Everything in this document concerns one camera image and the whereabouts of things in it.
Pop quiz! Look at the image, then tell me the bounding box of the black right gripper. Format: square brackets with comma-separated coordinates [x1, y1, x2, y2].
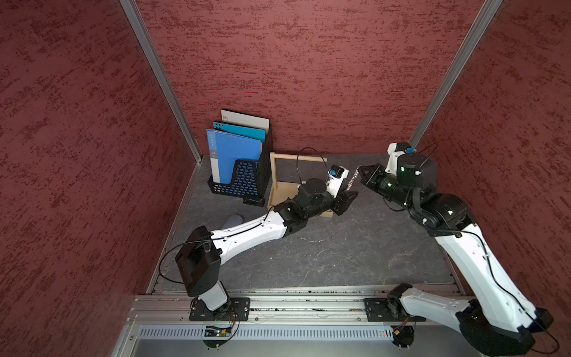
[357, 161, 417, 210]

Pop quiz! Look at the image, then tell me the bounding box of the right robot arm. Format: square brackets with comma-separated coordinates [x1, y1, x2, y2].
[358, 153, 553, 356]

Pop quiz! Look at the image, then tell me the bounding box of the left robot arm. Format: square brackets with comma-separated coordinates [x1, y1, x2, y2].
[175, 178, 358, 313]

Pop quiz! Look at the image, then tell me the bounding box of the wooden jewelry display stand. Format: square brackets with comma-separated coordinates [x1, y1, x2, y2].
[267, 152, 329, 208]

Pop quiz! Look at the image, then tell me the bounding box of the black mesh file organizer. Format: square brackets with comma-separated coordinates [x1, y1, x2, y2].
[208, 132, 273, 207]

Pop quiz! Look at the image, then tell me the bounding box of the teal folder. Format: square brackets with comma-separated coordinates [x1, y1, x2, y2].
[213, 121, 266, 144]

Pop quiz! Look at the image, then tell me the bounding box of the blue folder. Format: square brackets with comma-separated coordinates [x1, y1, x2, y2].
[207, 129, 263, 184]

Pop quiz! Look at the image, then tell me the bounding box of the white grey folder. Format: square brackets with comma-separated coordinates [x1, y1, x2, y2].
[221, 109, 270, 133]

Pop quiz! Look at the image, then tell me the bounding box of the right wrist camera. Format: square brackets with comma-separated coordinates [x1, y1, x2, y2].
[385, 142, 416, 175]

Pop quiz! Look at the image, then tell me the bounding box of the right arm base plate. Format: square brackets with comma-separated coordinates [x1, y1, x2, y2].
[364, 298, 426, 324]

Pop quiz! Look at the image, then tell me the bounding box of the right aluminium corner post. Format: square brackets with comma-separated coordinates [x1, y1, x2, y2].
[409, 0, 503, 147]

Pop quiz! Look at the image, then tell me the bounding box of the aluminium corner post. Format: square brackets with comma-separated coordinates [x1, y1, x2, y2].
[120, 0, 203, 164]
[409, 0, 503, 147]

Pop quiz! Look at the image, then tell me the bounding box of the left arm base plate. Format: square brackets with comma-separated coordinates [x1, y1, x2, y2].
[189, 297, 251, 323]

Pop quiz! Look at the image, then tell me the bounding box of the aluminium front rail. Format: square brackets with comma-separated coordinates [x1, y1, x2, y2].
[111, 285, 492, 357]

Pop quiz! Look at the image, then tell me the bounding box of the left aluminium corner post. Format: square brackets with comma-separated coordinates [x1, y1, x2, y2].
[120, 0, 203, 164]

